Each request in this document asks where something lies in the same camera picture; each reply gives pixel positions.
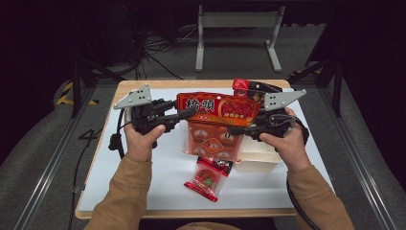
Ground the person's left hand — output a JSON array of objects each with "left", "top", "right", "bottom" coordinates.
[{"left": 124, "top": 124, "right": 167, "bottom": 161}]

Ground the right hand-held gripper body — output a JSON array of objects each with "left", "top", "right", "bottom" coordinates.
[{"left": 253, "top": 89, "right": 307, "bottom": 142}]

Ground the person's right hand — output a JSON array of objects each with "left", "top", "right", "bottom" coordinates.
[{"left": 259, "top": 106, "right": 312, "bottom": 173}]

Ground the small red and black packet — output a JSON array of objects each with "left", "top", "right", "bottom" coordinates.
[{"left": 183, "top": 156, "right": 234, "bottom": 203}]

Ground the left hand-held gripper cable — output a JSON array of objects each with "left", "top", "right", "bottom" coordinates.
[{"left": 107, "top": 107, "right": 135, "bottom": 160}]

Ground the bundle of black floor cables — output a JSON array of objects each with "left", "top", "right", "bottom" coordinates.
[{"left": 127, "top": 25, "right": 199, "bottom": 81}]

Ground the white divided plastic container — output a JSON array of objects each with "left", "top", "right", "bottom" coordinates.
[{"left": 234, "top": 135, "right": 283, "bottom": 173}]

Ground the black metal stand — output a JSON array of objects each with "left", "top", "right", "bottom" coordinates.
[
  {"left": 288, "top": 57, "right": 344, "bottom": 118},
  {"left": 68, "top": 57, "right": 125, "bottom": 119}
]

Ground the white metal stand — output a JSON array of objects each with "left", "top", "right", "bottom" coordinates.
[{"left": 194, "top": 4, "right": 286, "bottom": 73}]

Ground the hand-held gripper cable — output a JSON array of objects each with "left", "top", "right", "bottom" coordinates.
[
  {"left": 107, "top": 107, "right": 135, "bottom": 160},
  {"left": 285, "top": 116, "right": 322, "bottom": 230}
]

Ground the yellow and black hazard tape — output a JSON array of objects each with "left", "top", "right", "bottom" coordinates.
[{"left": 56, "top": 80, "right": 99, "bottom": 106}]

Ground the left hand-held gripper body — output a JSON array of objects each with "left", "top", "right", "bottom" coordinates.
[{"left": 113, "top": 83, "right": 176, "bottom": 135}]

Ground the right hand-held gripper cable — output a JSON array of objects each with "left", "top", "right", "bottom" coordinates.
[{"left": 285, "top": 116, "right": 322, "bottom": 230}]

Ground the aluminium floor rail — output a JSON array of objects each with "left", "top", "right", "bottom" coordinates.
[
  {"left": 319, "top": 87, "right": 396, "bottom": 230},
  {"left": 13, "top": 87, "right": 97, "bottom": 230}
]

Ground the large orange clear food packet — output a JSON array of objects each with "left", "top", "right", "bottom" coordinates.
[{"left": 175, "top": 91, "right": 262, "bottom": 162}]

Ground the red and black food packet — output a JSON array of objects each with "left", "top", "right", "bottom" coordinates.
[{"left": 232, "top": 78, "right": 283, "bottom": 106}]

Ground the white table mat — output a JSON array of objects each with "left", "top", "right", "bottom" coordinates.
[{"left": 78, "top": 87, "right": 334, "bottom": 212}]

